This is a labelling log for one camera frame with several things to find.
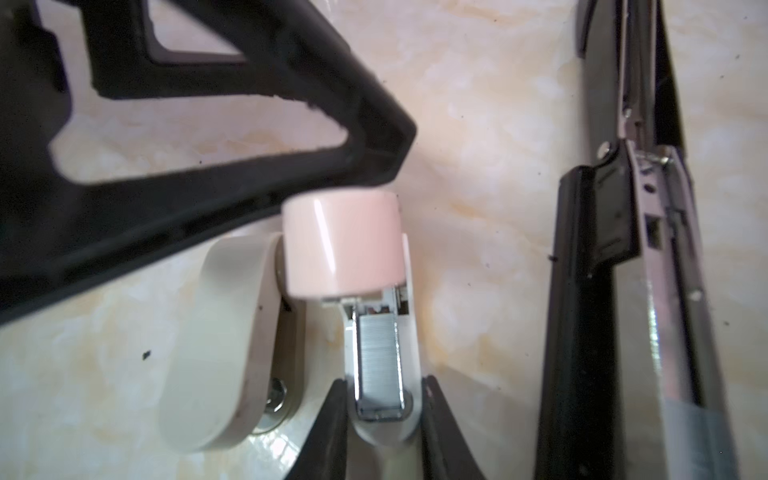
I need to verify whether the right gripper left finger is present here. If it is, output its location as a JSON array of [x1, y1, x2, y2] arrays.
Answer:
[[284, 379, 348, 480]]

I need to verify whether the beige small stapler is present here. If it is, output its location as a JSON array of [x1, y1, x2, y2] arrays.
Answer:
[[157, 233, 306, 453]]

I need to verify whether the pink small stapler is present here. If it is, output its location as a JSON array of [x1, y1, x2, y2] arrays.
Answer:
[[281, 188, 422, 447]]

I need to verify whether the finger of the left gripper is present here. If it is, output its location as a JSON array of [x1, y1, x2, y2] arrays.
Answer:
[[1, 1, 417, 323]]

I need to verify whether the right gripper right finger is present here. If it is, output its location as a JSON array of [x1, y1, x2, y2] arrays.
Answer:
[[421, 375, 485, 480]]

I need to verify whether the black stapler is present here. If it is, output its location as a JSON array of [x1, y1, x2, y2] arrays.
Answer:
[[534, 1, 739, 479]]

